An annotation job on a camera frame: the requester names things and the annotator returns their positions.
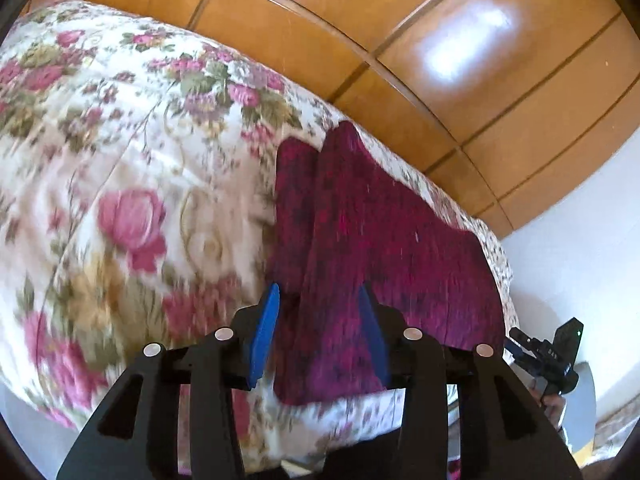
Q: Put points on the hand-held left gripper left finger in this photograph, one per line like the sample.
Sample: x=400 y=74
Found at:
x=262 y=330

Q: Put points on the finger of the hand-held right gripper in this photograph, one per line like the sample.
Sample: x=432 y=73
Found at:
x=520 y=342

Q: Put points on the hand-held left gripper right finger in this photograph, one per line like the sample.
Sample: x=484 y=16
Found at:
x=374 y=335

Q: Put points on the maroon knit garment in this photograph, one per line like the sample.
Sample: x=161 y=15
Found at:
x=400 y=240

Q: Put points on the person's right hand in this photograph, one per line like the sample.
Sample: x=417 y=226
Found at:
x=552 y=407

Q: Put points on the patterned rug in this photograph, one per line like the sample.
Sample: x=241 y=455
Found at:
x=612 y=435

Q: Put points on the floral blanket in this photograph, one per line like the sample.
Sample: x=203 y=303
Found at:
x=125 y=135

